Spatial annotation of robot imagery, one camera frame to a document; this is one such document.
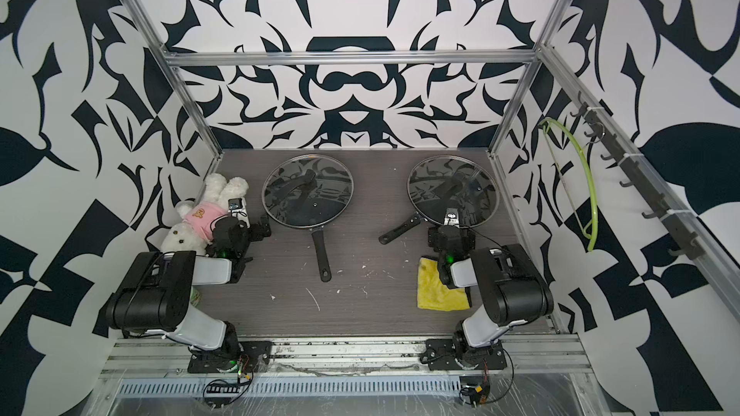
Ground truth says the yellow cleaning cloth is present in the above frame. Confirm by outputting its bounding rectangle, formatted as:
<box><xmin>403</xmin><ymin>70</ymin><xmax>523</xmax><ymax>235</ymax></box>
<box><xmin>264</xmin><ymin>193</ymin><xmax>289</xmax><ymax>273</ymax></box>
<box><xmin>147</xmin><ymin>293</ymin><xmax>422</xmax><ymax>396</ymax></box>
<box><xmin>416</xmin><ymin>257</ymin><xmax>470</xmax><ymax>312</ymax></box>

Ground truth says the glass pot lid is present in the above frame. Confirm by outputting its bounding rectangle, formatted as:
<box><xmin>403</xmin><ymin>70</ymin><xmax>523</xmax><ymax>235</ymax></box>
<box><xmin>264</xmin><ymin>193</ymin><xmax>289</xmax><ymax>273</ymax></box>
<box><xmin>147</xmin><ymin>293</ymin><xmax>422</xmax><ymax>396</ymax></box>
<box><xmin>261</xmin><ymin>153</ymin><xmax>355</xmax><ymax>229</ymax></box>
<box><xmin>407</xmin><ymin>154</ymin><xmax>499</xmax><ymax>229</ymax></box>

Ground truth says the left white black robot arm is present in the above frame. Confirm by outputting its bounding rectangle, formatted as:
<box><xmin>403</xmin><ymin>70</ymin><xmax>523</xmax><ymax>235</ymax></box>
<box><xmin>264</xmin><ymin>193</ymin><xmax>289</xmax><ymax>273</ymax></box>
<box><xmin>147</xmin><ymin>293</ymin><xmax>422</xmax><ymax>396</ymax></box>
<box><xmin>104</xmin><ymin>215</ymin><xmax>272</xmax><ymax>371</ymax></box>

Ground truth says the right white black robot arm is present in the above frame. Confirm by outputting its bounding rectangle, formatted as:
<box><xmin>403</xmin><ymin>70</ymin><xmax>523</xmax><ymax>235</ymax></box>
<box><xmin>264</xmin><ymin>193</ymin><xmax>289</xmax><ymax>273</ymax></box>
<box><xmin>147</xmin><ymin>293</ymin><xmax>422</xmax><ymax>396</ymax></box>
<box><xmin>428</xmin><ymin>225</ymin><xmax>554</xmax><ymax>361</ymax></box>

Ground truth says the white teddy bear pink shirt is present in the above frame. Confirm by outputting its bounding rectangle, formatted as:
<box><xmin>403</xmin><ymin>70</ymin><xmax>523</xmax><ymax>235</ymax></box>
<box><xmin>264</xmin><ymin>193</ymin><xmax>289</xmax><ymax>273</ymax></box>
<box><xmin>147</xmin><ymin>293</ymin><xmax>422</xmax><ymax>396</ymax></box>
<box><xmin>160</xmin><ymin>173</ymin><xmax>249</xmax><ymax>255</ymax></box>

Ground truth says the right black frying pan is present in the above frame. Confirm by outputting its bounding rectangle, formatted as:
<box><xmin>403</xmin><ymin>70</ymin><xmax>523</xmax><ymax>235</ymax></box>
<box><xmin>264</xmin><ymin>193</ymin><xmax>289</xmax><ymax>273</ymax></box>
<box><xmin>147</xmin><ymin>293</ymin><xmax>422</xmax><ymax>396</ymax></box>
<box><xmin>378</xmin><ymin>155</ymin><xmax>499</xmax><ymax>247</ymax></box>

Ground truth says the black frying pan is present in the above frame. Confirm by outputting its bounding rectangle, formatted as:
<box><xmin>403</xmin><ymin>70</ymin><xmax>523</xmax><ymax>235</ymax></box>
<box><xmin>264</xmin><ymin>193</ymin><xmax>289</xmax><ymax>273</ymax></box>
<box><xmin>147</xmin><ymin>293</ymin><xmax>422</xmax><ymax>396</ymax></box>
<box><xmin>378</xmin><ymin>155</ymin><xmax>499</xmax><ymax>247</ymax></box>
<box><xmin>262</xmin><ymin>155</ymin><xmax>355</xmax><ymax>284</ymax></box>

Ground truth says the left black frying pan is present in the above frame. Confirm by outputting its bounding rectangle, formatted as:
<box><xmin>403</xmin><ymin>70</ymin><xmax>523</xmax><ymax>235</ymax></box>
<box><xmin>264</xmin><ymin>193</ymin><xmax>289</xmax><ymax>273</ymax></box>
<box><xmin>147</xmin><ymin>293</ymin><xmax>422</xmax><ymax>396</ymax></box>
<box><xmin>262</xmin><ymin>155</ymin><xmax>355</xmax><ymax>284</ymax></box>

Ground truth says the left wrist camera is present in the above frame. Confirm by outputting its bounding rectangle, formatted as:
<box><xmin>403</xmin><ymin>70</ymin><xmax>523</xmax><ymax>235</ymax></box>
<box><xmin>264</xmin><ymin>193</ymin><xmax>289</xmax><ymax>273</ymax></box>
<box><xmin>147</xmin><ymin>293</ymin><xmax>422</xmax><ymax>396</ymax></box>
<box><xmin>229</xmin><ymin>198</ymin><xmax>251</xmax><ymax>228</ymax></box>

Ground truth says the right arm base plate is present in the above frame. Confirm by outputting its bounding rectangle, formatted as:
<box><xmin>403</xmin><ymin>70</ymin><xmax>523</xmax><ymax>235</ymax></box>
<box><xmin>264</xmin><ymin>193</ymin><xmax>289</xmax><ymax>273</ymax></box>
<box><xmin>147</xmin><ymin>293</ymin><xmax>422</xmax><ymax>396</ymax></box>
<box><xmin>419</xmin><ymin>339</ymin><xmax>508</xmax><ymax>371</ymax></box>

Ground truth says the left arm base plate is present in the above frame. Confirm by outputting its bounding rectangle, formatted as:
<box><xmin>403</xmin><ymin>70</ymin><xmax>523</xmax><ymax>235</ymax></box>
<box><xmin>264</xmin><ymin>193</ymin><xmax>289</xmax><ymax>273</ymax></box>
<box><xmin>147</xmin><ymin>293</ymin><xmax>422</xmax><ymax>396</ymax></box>
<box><xmin>187</xmin><ymin>341</ymin><xmax>274</xmax><ymax>374</ymax></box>

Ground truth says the black wall hook rack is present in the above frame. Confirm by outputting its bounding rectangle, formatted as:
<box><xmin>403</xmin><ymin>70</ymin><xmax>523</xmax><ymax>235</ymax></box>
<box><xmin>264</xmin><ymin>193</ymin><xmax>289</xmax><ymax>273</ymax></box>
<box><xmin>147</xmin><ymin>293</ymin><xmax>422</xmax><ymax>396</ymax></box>
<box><xmin>572</xmin><ymin>94</ymin><xmax>706</xmax><ymax>261</ymax></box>

